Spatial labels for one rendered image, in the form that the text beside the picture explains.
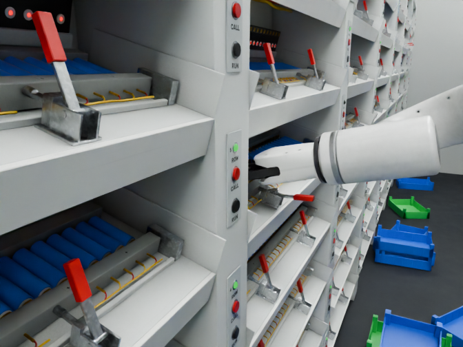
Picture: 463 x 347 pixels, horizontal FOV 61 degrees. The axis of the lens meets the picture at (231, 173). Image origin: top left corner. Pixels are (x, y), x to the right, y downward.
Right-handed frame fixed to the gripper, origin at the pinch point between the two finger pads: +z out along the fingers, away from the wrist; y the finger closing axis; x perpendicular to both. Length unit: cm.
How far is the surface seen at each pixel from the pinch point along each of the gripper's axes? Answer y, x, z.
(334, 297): -71, 64, 10
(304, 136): -47.3, 0.7, 2.4
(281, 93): -2.1, -11.7, -9.8
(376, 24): -117, -33, -13
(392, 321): -90, 84, -5
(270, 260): -14.9, 23.9, 5.0
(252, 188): -0.2, 3.6, -1.8
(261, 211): 1.3, 7.3, -3.4
